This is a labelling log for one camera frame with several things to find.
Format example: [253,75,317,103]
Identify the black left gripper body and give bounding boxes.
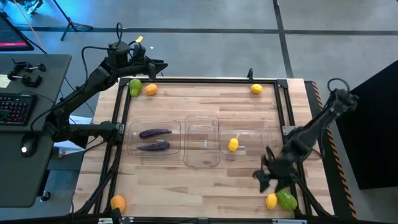
[126,58,157,77]

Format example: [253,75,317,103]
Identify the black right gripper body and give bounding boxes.
[266,155,297,185]

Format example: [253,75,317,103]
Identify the orange fruit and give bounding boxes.
[110,194,126,214]
[144,83,159,96]

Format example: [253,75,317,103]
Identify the green bell pepper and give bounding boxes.
[275,189,299,212]
[129,78,144,98]

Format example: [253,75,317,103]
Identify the purple eggplant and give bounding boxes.
[139,128,173,139]
[136,141,171,152]

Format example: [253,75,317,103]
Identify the wide clear plastic bin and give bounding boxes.
[218,119,271,156]
[126,119,182,156]

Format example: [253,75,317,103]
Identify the tall clear plastic bin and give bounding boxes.
[182,114,221,168]

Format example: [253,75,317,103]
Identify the white papers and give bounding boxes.
[54,114,94,157]

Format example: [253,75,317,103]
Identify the black tripod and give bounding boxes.
[51,0,94,42]

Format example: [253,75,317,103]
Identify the black floor panel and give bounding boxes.
[335,60,398,190]

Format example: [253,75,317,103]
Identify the black screw clamp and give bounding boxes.
[6,72,44,88]
[11,58,47,73]

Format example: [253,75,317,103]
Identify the thin tan rod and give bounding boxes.
[12,0,48,54]

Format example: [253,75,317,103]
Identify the black backlit keyboard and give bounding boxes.
[0,92,39,126]

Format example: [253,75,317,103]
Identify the black screen with pink bar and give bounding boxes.
[0,14,35,52]

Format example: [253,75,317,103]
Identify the pale sticky note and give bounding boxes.
[0,73,12,89]

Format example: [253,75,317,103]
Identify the black computer mouse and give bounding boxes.
[19,138,39,158]

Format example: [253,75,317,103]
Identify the dark grey desk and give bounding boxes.
[0,54,73,208]

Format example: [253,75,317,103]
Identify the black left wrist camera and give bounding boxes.
[132,45,147,62]

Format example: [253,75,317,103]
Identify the silver metal bracket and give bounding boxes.
[272,218,308,224]
[98,217,135,224]

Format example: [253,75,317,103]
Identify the black aluminium table frame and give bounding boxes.
[70,76,335,219]

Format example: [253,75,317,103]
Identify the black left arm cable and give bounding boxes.
[80,22,124,82]

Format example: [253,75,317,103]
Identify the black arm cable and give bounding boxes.
[326,77,351,94]
[80,22,124,82]

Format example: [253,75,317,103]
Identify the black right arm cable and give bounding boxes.
[326,77,351,94]

